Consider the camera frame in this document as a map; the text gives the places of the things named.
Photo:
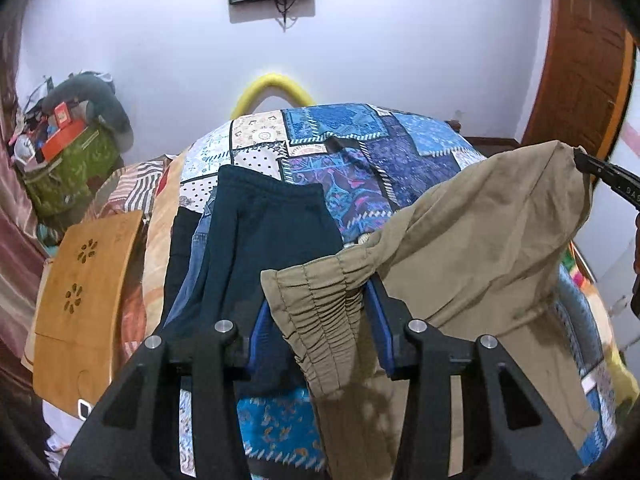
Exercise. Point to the blue jeans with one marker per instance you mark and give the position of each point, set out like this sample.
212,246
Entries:
197,260

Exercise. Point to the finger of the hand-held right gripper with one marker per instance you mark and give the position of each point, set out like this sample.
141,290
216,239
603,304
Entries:
612,180

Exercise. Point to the orange striped blanket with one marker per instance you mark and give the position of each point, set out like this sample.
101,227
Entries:
127,185

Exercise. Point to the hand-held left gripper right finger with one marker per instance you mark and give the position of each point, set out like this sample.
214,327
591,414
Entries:
379,330

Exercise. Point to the black pants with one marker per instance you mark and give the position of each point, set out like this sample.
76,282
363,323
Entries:
182,240

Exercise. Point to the yellow foam tube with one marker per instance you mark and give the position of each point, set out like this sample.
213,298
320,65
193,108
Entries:
270,82

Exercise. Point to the brown wooden wardrobe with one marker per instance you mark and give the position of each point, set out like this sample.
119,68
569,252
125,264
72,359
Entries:
580,70

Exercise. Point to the grey long pillow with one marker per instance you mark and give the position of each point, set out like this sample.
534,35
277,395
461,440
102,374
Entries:
100,95

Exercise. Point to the khaki pants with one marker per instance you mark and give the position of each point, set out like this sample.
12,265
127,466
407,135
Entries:
475,240

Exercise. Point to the striped red curtain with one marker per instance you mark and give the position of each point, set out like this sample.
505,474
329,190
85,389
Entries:
17,240

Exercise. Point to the patchwork printed blanket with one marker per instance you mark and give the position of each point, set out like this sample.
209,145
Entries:
360,180

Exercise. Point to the wooden lap desk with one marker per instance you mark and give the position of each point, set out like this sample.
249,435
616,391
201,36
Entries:
85,280

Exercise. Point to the green fabric storage bag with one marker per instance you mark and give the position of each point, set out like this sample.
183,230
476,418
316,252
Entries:
70,175

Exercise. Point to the dark navy pants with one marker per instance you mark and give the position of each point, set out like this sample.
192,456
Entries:
265,240

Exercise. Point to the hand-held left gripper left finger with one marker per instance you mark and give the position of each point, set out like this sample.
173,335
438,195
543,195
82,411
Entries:
260,340

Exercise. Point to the orange box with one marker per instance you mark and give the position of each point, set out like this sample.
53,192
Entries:
62,137

